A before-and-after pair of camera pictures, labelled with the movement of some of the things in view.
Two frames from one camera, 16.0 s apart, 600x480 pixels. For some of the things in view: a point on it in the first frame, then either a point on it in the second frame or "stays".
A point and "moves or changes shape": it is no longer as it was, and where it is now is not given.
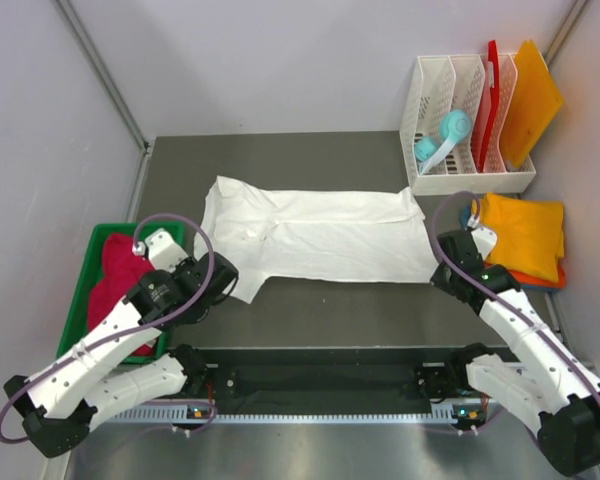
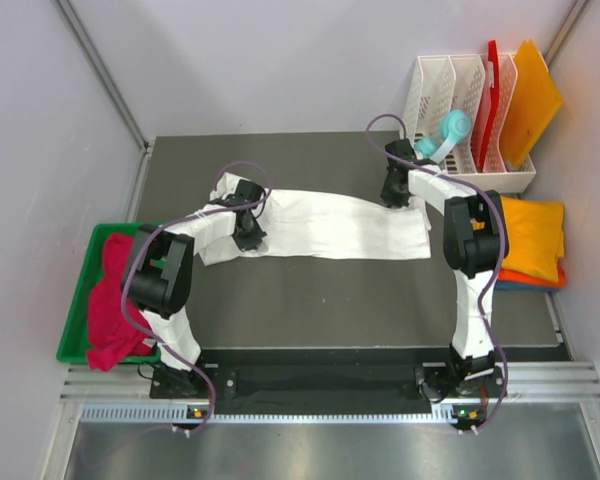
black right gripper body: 442,278 -> 391,197
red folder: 488,111 stays
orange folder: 534,104 stays
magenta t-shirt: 120,269 stays
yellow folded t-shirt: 529,234 stays
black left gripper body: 183,265 -> 247,241
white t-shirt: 278,236 moves or changes shape
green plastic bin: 169,235 stays
